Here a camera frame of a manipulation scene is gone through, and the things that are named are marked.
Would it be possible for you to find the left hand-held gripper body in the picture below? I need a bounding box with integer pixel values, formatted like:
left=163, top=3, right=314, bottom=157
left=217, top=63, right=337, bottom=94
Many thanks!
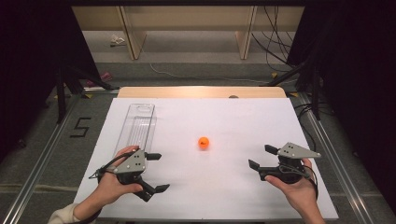
left=112, top=149, right=148, bottom=186

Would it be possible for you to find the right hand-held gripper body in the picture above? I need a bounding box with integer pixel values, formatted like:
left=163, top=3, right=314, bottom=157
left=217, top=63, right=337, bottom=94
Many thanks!
left=260, top=142, right=322, bottom=185

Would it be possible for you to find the clear plastic long box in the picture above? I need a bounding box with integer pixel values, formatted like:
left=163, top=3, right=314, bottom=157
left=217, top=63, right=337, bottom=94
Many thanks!
left=112, top=103, right=158, bottom=158

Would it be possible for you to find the person's left hand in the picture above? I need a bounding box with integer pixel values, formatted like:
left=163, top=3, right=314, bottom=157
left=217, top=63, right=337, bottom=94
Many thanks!
left=92, top=145, right=144, bottom=208

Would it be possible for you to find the person's right hand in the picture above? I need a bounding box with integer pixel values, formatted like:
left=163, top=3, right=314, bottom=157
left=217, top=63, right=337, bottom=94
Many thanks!
left=264, top=158, right=319, bottom=216

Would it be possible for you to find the white table board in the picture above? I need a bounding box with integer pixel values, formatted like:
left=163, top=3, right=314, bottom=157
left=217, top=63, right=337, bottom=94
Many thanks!
left=73, top=97, right=340, bottom=221

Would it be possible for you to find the black metal stand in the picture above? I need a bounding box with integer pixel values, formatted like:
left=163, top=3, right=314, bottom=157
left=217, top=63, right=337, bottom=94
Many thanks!
left=55, top=63, right=120, bottom=125
left=261, top=60, right=322, bottom=121

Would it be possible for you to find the pink object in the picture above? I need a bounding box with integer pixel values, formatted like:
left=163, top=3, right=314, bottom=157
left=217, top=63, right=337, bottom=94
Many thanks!
left=85, top=71, right=114, bottom=88

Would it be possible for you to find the black curtain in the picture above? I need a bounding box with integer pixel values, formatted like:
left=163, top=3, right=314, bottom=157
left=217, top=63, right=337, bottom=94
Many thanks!
left=0, top=0, right=101, bottom=157
left=286, top=0, right=396, bottom=216

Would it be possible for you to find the crumpled white paper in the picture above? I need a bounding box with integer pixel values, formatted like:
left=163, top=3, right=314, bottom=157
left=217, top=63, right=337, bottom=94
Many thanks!
left=109, top=34, right=126, bottom=48

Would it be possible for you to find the light wooden shelf unit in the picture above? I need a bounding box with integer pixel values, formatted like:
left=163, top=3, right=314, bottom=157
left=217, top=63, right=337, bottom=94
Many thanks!
left=71, top=5, right=305, bottom=61

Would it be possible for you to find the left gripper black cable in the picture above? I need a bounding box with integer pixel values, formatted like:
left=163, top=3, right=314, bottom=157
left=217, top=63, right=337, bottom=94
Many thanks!
left=74, top=149, right=139, bottom=224

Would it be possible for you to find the aluminium floor rail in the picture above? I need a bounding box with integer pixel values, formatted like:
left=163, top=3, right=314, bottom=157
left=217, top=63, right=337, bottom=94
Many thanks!
left=298, top=92, right=376, bottom=224
left=0, top=92, right=82, bottom=224

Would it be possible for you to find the bundle of black cables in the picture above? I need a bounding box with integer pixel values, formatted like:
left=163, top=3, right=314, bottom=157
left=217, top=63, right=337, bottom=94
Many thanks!
left=251, top=5, right=297, bottom=73

